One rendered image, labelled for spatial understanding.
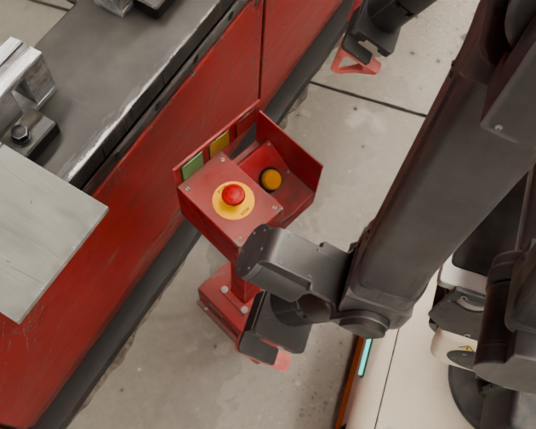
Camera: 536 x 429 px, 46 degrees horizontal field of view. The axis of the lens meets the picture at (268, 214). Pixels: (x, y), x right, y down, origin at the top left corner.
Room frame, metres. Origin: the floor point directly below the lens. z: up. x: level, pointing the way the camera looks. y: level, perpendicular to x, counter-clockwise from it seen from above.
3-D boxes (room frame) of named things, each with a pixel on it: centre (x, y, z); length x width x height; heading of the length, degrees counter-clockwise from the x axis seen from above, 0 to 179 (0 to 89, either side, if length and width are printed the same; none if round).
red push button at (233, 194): (0.45, 0.06, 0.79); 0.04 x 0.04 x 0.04
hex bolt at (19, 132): (0.46, 0.39, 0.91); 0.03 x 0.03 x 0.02
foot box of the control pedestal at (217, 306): (0.47, 0.02, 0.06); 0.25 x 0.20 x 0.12; 51
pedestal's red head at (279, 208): (0.49, 0.04, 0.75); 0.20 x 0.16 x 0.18; 141
